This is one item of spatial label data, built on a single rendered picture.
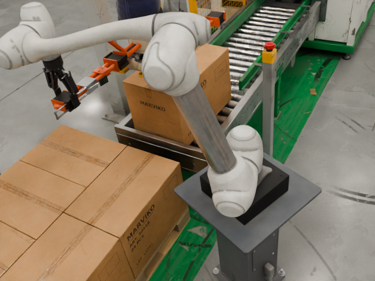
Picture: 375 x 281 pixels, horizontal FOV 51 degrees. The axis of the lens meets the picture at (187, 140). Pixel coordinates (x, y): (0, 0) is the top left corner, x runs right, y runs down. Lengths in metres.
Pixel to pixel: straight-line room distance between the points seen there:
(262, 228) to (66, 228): 1.04
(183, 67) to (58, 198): 1.43
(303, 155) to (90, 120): 1.98
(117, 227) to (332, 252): 1.31
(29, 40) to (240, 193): 0.90
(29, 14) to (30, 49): 0.16
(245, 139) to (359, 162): 1.71
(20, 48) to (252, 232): 1.14
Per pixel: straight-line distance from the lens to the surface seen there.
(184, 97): 1.22
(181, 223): 2.63
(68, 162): 2.58
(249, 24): 3.90
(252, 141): 1.58
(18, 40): 1.44
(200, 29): 1.27
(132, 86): 2.37
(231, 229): 1.74
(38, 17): 1.54
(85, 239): 2.12
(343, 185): 2.98
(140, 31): 1.35
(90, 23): 3.36
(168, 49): 1.13
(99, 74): 1.85
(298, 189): 1.89
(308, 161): 3.11
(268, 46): 2.39
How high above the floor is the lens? 2.15
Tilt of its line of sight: 40 degrees down
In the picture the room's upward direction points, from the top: 9 degrees counter-clockwise
